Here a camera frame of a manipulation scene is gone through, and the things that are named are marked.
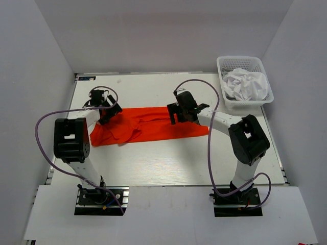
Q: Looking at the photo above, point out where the orange t shirt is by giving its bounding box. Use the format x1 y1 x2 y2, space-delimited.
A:
90 107 208 147

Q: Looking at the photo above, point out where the white t shirt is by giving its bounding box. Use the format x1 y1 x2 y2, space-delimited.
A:
222 68 269 101

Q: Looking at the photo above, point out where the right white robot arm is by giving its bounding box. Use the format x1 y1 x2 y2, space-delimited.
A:
167 91 270 204

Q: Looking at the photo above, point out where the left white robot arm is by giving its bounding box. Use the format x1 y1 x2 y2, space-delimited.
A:
54 86 123 204

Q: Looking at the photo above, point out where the blue label sticker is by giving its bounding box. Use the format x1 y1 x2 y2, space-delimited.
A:
78 76 96 81

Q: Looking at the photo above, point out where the white plastic basket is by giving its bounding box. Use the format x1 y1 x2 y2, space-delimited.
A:
217 56 274 109

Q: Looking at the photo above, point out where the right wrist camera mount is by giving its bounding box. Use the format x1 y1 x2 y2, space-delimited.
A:
173 87 185 96

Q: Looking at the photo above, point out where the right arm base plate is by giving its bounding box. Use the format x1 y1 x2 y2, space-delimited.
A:
209 188 263 217

